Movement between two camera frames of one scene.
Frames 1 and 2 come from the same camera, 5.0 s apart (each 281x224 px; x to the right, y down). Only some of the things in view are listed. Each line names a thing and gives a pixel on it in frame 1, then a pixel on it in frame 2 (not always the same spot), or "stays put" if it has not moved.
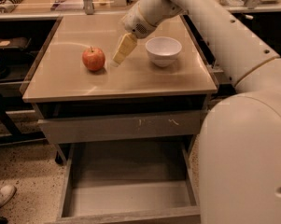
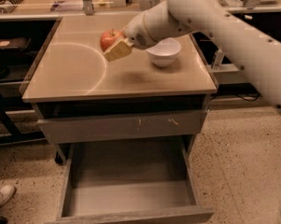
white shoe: [2, 196] stays put
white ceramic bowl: [163, 50] stays put
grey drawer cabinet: [125, 132] stays put
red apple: [93, 58] to [109, 37]
